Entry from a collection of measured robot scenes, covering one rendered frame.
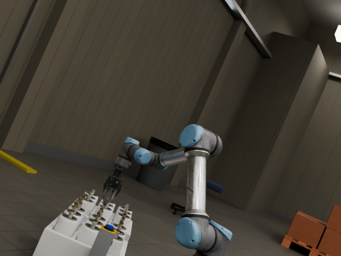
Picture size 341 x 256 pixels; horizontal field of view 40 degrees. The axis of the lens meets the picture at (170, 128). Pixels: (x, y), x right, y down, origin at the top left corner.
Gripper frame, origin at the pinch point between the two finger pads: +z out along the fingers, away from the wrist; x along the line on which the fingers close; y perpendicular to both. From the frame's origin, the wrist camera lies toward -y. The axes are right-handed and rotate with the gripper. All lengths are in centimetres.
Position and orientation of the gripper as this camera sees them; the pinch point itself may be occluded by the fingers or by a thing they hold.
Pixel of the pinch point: (106, 200)
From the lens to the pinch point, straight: 251.0
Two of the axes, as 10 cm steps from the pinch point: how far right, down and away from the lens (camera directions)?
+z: -4.0, 9.2, -0.1
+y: -0.1, -0.2, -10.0
